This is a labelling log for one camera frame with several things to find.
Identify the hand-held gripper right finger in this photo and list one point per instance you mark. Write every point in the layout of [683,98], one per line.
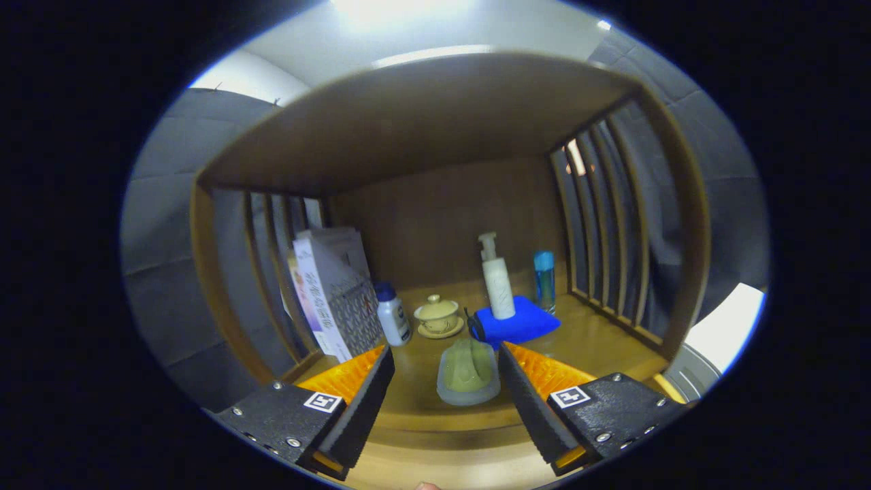
[527,408]

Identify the large ceiling light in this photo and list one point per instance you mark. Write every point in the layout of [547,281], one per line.
[401,10]

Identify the folded blue cloth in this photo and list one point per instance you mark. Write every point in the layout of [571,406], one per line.
[520,327]

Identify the teal blue bottle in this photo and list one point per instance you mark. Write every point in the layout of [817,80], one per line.
[544,282]

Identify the wooden cabinet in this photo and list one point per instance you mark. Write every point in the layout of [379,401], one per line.
[422,122]

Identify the green soap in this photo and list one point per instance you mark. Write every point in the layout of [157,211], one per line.
[468,371]

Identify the grey ridged panel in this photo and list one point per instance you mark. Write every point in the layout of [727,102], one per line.
[694,378]

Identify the yellow lidded tea cup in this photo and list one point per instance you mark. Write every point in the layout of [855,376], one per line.
[437,314]

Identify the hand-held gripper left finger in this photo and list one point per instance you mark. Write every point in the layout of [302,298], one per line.
[360,408]

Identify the white pump bottle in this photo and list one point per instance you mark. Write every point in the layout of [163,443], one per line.
[499,286]

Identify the white patterned book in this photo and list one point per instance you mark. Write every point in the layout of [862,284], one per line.
[354,313]

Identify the small white bottle blue cap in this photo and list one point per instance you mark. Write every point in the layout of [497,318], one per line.
[393,320]

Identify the wooden countertop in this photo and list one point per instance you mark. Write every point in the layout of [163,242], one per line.
[592,333]

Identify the purple book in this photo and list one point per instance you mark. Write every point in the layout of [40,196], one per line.
[305,299]

